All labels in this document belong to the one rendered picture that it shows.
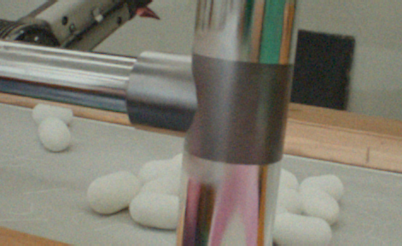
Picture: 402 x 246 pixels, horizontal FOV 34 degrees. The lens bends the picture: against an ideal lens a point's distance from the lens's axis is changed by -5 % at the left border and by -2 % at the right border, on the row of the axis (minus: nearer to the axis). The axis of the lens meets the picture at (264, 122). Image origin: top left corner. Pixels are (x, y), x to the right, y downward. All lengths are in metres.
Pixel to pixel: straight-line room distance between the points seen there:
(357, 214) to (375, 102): 2.04
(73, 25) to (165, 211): 0.69
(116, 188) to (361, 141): 0.24
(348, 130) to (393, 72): 1.88
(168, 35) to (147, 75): 2.49
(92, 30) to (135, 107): 0.90
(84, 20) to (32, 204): 0.67
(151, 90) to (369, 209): 0.30
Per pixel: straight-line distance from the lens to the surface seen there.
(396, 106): 2.45
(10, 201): 0.39
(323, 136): 0.55
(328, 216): 0.38
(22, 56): 0.17
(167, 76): 0.15
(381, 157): 0.54
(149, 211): 0.35
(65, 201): 0.39
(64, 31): 1.00
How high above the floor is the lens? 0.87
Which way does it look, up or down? 11 degrees down
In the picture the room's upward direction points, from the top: 7 degrees clockwise
